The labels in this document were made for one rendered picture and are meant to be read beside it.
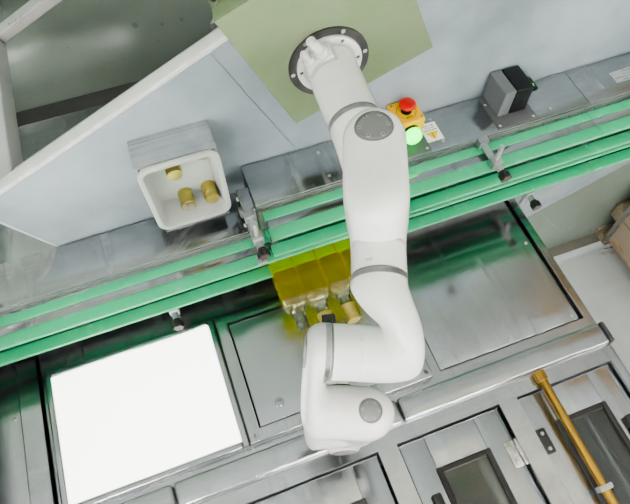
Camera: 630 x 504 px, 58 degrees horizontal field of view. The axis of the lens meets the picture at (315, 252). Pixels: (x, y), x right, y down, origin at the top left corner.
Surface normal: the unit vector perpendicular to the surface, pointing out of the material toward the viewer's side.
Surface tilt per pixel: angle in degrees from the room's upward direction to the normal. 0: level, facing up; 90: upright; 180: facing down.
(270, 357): 90
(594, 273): 90
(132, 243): 90
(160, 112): 0
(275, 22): 4
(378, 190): 84
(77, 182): 0
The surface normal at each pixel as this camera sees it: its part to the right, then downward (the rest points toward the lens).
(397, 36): 0.28, 0.84
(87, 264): -0.01, -0.49
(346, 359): 0.05, 0.08
